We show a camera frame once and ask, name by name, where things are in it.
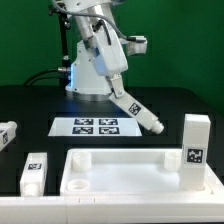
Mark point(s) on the white sheet with markers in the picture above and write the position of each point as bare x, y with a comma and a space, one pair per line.
83, 126

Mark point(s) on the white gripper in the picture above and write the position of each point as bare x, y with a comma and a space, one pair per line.
109, 58

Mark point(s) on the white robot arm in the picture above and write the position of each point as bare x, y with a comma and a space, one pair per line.
91, 16

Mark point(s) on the white desk top tray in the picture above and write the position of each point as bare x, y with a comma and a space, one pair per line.
128, 172

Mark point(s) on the white L-shaped corner fence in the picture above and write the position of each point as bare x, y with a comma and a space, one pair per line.
89, 207

